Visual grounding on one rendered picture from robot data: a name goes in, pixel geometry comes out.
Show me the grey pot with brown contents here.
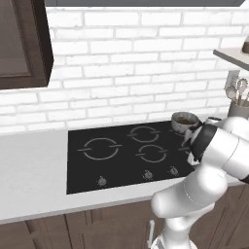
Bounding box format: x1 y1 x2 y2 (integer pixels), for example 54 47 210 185
170 111 200 135

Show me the grey spoon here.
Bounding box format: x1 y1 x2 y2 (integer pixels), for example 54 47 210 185
225 85 238 105

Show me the grey extractor hood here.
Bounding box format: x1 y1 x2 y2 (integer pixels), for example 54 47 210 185
44 0 246 8

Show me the black glass hob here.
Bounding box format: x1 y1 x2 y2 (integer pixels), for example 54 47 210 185
66 120 199 196

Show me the grey utensil pot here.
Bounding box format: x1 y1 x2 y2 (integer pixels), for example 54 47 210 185
227 100 249 120

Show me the dark wood base cupboard door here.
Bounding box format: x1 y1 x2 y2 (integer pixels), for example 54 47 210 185
64 200 164 249
0 214 72 249
190 183 249 249

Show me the grey hob knob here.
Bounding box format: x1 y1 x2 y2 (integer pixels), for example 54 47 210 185
168 165 180 177
142 169 155 182
96 175 108 189

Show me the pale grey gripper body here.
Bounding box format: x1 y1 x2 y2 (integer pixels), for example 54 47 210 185
182 129 196 148

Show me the pale wall shelf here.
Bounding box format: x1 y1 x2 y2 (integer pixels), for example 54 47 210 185
212 47 249 72

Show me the brown jar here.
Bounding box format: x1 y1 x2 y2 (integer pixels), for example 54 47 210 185
241 34 249 54

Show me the white cupboard handle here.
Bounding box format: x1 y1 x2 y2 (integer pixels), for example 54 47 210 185
147 219 157 249

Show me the dark wood wall cupboard door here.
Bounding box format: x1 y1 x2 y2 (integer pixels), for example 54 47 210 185
0 0 54 90

